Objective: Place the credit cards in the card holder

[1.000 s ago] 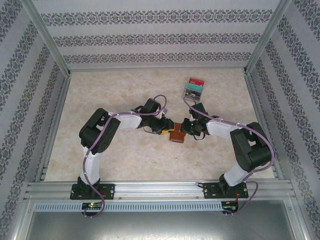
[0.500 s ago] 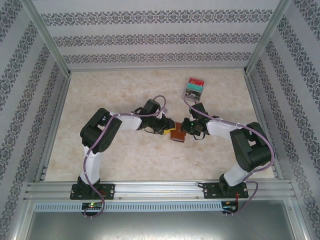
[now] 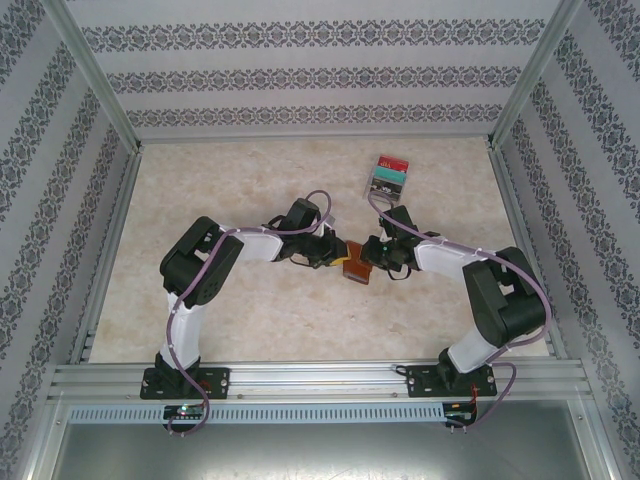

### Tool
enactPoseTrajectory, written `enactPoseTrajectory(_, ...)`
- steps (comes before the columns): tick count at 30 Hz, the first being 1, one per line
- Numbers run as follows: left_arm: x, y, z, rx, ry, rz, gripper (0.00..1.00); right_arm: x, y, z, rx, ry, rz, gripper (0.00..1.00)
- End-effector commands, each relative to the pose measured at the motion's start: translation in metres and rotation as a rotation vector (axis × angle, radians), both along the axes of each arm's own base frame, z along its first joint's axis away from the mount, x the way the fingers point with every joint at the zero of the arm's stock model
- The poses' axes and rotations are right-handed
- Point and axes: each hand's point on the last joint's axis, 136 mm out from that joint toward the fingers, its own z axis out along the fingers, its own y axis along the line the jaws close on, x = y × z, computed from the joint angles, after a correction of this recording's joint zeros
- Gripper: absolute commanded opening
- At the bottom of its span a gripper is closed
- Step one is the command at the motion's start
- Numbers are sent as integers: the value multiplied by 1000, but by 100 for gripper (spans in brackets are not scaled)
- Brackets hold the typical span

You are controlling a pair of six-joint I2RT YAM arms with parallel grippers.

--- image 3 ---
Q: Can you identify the brown leather card holder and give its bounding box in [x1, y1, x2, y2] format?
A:
[341, 239, 375, 285]

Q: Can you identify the clear plastic card box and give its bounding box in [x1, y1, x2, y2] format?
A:
[363, 153, 412, 202]

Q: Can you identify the black VIP card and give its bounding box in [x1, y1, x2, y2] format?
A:
[370, 179, 404, 201]

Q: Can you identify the grey metal sheet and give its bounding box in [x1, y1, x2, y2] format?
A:
[47, 422, 614, 480]

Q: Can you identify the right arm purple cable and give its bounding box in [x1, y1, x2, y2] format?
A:
[367, 192, 554, 436]

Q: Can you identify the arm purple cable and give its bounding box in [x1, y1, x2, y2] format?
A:
[164, 189, 335, 439]
[367, 192, 554, 436]

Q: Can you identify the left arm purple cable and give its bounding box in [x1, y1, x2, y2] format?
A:
[164, 189, 335, 439]

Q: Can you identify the aluminium cross rail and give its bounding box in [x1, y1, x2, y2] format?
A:
[137, 130, 494, 146]

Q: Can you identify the aluminium mounting rail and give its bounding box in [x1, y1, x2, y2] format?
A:
[49, 362, 591, 401]

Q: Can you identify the aluminium side rail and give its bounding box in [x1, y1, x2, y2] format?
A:
[69, 147, 144, 364]
[487, 144, 569, 359]

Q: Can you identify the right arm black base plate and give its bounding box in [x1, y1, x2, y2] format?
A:
[407, 364, 499, 399]

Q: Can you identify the slotted grey cable duct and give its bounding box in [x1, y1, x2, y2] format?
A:
[67, 403, 446, 424]

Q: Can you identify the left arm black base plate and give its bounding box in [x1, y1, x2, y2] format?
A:
[142, 367, 232, 400]

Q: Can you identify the aluminium frame post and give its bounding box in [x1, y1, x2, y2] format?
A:
[42, 0, 141, 151]
[489, 0, 584, 149]

